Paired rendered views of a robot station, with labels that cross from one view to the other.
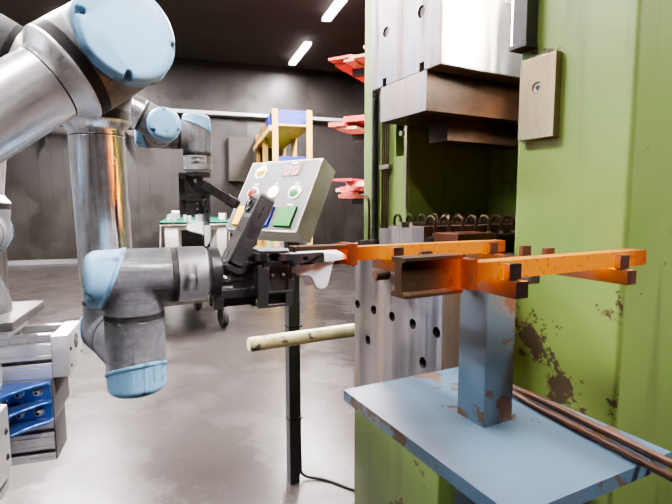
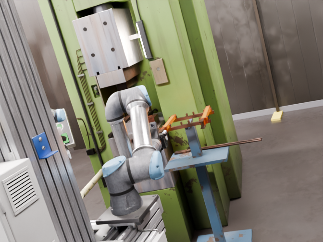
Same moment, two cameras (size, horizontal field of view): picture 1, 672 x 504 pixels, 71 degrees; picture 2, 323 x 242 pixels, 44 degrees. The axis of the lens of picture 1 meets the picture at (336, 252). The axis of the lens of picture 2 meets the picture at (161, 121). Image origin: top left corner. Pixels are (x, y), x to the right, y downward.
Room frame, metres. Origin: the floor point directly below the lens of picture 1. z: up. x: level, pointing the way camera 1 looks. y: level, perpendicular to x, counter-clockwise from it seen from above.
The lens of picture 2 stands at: (-0.85, 1.68, 1.52)
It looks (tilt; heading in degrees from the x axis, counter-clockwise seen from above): 12 degrees down; 313
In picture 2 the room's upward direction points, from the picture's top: 16 degrees counter-clockwise
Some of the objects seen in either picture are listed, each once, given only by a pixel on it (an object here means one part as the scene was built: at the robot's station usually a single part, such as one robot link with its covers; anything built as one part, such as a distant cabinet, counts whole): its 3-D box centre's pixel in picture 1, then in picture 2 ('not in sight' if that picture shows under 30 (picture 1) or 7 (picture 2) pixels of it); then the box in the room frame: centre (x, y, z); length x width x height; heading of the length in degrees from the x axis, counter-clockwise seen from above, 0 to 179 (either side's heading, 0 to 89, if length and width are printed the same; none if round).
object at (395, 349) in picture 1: (474, 330); (150, 150); (1.30, -0.39, 0.69); 0.56 x 0.38 x 0.45; 118
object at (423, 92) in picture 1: (463, 106); (119, 74); (1.35, -0.35, 1.32); 0.42 x 0.20 x 0.10; 118
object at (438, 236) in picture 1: (464, 246); (151, 121); (1.12, -0.31, 0.95); 0.12 x 0.09 x 0.07; 118
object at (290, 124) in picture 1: (279, 194); not in sight; (7.97, 0.95, 1.23); 2.66 x 0.75 x 2.45; 18
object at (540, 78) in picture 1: (539, 98); (159, 71); (1.03, -0.43, 1.27); 0.09 x 0.02 x 0.17; 28
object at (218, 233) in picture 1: (196, 240); not in sight; (7.58, 2.24, 0.48); 2.76 x 0.99 x 0.95; 18
